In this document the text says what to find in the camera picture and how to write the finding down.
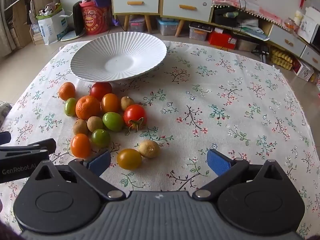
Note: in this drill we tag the white printed box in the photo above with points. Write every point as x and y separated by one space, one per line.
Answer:
307 27

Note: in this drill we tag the brown longan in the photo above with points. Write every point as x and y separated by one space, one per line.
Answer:
80 127
95 123
127 103
149 149

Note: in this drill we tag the dark red tomato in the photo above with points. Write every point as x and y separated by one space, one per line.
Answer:
100 90

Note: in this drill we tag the blue-lid storage box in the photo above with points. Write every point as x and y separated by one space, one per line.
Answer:
167 27

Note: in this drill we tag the clear jar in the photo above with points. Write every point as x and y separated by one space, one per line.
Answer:
291 25

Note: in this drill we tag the red box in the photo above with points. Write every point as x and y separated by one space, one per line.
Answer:
221 40

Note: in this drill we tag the black panel on white base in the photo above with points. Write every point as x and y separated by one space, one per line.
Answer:
78 17

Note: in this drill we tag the black microwave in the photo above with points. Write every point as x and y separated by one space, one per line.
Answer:
316 38

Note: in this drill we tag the white printed carton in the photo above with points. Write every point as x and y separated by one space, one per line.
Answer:
305 71

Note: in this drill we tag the purple plastic toy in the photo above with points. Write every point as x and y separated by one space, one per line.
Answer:
115 21

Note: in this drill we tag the pile of white bags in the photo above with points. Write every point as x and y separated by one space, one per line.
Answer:
253 28

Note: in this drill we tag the yellow egg tray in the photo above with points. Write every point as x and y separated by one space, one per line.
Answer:
281 58

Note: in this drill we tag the large mandarin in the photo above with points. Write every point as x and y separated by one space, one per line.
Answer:
88 107

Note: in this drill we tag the floral tablecloth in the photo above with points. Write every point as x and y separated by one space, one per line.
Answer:
200 105

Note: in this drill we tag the black bag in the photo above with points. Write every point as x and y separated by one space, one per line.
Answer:
225 17

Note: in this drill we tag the clear storage box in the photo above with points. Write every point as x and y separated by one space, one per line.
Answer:
137 25

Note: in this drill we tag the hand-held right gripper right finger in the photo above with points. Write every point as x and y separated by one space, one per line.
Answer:
218 162

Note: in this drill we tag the grey curtain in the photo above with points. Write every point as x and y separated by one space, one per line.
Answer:
6 35

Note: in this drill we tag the white paper bag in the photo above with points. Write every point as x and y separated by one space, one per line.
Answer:
52 27

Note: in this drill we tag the long cabinet grey drawers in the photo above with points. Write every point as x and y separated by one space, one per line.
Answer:
287 41

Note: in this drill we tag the bright red tomato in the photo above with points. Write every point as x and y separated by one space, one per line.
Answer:
135 115

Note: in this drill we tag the yellow cherry tomato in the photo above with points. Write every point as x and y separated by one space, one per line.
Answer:
129 158

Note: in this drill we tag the wooden shelf cabinet white drawer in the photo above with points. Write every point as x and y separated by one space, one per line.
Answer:
135 2

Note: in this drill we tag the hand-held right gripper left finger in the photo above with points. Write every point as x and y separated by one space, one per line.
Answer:
98 162

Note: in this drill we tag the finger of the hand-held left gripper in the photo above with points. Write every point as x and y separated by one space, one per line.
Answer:
45 146
5 138

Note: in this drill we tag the grey quilted blanket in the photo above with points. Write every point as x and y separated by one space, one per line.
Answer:
4 110

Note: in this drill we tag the low wooden cabinet white drawer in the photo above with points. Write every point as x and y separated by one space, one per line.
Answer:
187 6

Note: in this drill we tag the small mandarin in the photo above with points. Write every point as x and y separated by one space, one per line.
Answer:
67 91

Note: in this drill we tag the white ribbed plate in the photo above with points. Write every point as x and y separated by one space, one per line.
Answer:
120 65

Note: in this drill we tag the red snack bucket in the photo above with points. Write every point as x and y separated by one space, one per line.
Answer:
95 21

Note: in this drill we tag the plush toy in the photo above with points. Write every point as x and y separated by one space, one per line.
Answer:
48 8

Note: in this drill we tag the black-lid storage box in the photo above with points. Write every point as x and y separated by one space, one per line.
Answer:
200 31

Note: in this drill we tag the orange cherry tomato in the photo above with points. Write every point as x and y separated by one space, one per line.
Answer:
110 103
80 145

